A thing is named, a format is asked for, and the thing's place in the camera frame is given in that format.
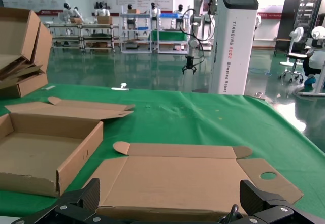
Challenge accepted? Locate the steel workbench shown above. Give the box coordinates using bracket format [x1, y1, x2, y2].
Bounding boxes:
[47, 22, 120, 54]

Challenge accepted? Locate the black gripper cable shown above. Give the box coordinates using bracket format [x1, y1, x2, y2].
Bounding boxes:
[218, 204, 240, 224]

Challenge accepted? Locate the white blue shelving rack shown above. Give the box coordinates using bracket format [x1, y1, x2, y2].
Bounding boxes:
[119, 12, 153, 54]

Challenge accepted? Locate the black server rack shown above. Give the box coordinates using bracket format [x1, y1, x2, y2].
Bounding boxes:
[276, 0, 324, 42]

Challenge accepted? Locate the black background claw gripper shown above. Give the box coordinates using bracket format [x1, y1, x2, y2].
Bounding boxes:
[181, 55, 198, 76]

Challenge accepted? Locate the white humanoid robot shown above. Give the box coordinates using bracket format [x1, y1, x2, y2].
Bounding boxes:
[94, 2, 111, 18]
[149, 2, 162, 29]
[62, 2, 84, 24]
[173, 4, 185, 29]
[126, 4, 136, 29]

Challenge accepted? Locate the white wheeled robot tower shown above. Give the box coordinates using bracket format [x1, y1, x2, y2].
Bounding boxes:
[207, 0, 259, 95]

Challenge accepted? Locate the black swivel stool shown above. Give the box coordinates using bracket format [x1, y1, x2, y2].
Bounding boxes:
[279, 53, 309, 83]

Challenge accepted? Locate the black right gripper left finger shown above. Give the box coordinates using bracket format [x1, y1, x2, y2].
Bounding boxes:
[19, 178, 112, 224]

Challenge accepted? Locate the green storage bin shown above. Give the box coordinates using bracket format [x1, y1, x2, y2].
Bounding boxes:
[151, 30, 189, 42]

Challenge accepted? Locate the white desk frame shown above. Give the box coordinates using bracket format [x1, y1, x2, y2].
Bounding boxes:
[296, 52, 325, 97]

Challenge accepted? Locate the green tablecloth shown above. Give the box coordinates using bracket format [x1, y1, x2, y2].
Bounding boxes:
[0, 83, 325, 222]

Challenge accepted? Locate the white standing fan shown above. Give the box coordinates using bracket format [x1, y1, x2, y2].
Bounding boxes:
[280, 26, 305, 67]

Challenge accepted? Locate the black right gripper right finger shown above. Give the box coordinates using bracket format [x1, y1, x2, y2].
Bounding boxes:
[240, 179, 325, 224]

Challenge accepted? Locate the crouching person white shirt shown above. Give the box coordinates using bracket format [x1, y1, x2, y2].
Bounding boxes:
[303, 26, 325, 88]

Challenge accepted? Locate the blue floor cable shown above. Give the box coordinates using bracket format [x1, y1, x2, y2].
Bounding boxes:
[249, 67, 273, 78]

